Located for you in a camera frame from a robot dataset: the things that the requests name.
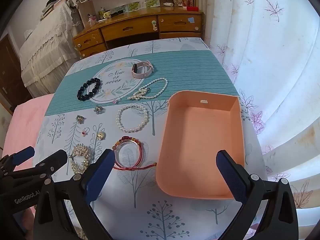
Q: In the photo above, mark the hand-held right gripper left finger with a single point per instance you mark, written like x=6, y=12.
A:
x=100, y=175

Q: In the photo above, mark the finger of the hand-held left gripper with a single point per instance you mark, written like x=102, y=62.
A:
x=53, y=162
x=23, y=155

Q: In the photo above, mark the blue sticker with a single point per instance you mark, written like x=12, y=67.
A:
x=191, y=20

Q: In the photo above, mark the red box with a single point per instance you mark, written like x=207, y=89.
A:
x=192, y=8

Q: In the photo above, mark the white lace cover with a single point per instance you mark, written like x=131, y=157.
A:
x=45, y=50

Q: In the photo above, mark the gold leaf brooch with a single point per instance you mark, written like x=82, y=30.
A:
x=80, y=155

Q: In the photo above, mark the black tube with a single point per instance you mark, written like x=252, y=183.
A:
x=116, y=13

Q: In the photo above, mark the wooden desk with drawers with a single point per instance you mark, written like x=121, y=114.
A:
x=130, y=28

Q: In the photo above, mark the pink plastic box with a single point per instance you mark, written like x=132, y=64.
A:
x=195, y=142

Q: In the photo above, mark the pink smartwatch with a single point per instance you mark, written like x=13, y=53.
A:
x=140, y=75

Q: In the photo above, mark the clear bangle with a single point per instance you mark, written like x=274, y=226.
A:
x=117, y=152

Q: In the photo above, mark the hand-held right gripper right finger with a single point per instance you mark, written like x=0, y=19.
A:
x=232, y=177

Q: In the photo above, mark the brown wooden door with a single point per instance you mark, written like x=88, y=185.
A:
x=10, y=80

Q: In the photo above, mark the pink blanket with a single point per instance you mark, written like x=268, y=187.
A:
x=25, y=125

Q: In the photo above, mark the white tube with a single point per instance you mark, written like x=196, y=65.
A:
x=168, y=4

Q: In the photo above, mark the flower picture card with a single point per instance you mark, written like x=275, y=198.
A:
x=133, y=6
x=152, y=3

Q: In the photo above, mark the stack of books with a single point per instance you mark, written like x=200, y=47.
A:
x=51, y=6

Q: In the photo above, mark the tree print tablecloth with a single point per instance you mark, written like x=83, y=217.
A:
x=140, y=205

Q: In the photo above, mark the leaf print curtain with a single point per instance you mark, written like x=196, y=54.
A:
x=275, y=80

